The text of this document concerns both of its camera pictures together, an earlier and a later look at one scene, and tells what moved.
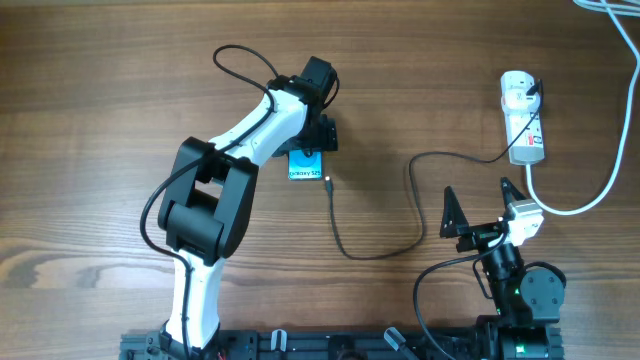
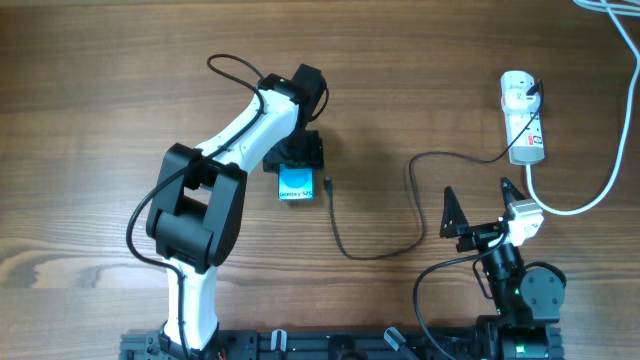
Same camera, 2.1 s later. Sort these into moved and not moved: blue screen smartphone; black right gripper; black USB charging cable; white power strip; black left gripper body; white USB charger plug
Moved: blue screen smartphone; black left gripper body
Not moved: white USB charger plug; black USB charging cable; white power strip; black right gripper
